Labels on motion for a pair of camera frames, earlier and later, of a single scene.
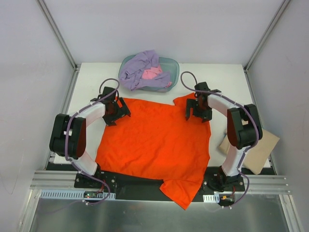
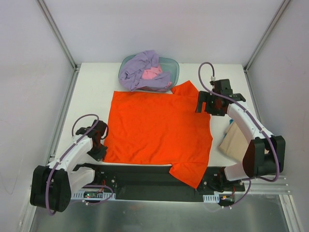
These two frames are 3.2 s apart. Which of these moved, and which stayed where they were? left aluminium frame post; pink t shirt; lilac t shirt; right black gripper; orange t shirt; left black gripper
Moved: right black gripper; orange t shirt; left black gripper
Stayed: lilac t shirt; pink t shirt; left aluminium frame post
